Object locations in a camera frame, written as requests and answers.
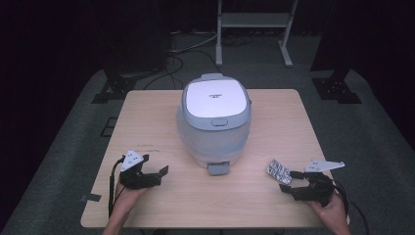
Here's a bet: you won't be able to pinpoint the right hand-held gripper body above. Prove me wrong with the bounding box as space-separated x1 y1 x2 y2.
300 159 346 208

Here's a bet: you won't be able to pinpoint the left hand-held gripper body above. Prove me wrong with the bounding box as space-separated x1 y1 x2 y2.
118 149 151 190

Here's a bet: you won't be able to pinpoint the silver foil packet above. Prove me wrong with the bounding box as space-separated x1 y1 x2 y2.
266 159 294 186

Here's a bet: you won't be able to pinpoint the white rice cooker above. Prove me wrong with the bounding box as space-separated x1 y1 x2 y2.
175 72 253 176

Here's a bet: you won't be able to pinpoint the person's left hand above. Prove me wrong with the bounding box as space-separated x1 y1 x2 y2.
113 182 150 213

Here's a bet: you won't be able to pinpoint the person's right hand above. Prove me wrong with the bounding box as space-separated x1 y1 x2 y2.
305 191 350 227

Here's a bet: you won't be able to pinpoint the grey tape strip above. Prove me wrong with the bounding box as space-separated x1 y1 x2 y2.
79 193 103 203

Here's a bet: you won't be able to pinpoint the black stand base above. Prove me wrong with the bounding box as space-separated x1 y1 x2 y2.
90 68 138 105
310 69 363 105

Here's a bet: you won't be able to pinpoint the white metal stand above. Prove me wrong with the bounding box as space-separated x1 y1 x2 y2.
214 0 300 69

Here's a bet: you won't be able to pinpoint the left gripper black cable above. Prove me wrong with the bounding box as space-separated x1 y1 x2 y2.
108 155 127 219

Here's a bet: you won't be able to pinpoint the cables on floor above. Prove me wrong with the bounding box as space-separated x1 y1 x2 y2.
142 29 223 91

